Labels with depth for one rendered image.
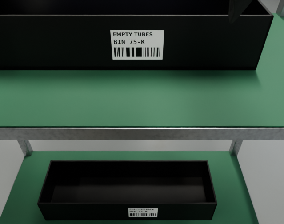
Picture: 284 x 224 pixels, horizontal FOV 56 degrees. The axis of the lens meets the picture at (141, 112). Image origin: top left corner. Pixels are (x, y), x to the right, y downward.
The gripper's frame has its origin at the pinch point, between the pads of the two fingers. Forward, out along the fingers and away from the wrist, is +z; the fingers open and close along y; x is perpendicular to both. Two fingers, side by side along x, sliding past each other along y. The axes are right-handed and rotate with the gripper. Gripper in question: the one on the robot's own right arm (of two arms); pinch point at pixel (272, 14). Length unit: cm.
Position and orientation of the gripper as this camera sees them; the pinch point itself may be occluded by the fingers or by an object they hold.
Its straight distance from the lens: 37.9
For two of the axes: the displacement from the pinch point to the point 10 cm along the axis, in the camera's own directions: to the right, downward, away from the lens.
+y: -10.0, -0.1, 0.0
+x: -0.1, 9.3, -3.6
